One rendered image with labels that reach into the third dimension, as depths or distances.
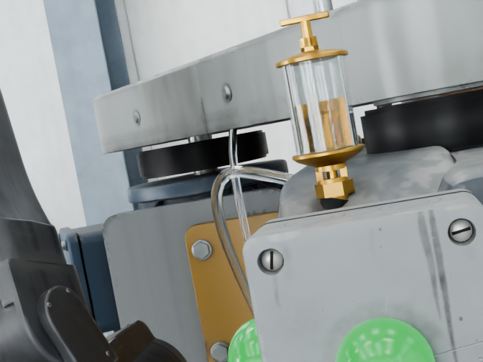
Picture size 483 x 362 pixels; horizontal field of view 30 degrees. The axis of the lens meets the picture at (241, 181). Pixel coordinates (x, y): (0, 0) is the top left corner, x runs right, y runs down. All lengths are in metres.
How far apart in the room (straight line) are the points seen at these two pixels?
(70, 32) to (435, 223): 5.14
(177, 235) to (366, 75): 0.32
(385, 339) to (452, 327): 0.02
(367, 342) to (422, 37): 0.20
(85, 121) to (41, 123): 0.64
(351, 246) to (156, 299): 0.49
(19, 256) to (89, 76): 4.83
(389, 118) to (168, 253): 0.34
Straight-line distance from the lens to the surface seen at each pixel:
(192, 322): 0.75
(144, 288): 0.75
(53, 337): 0.50
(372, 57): 0.45
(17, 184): 0.56
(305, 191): 0.37
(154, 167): 0.79
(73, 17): 5.39
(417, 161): 0.38
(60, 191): 5.91
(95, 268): 0.77
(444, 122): 0.43
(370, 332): 0.27
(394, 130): 0.44
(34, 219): 0.54
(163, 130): 0.68
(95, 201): 5.35
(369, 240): 0.27
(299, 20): 0.36
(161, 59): 5.68
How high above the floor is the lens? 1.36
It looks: 3 degrees down
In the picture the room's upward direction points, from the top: 10 degrees counter-clockwise
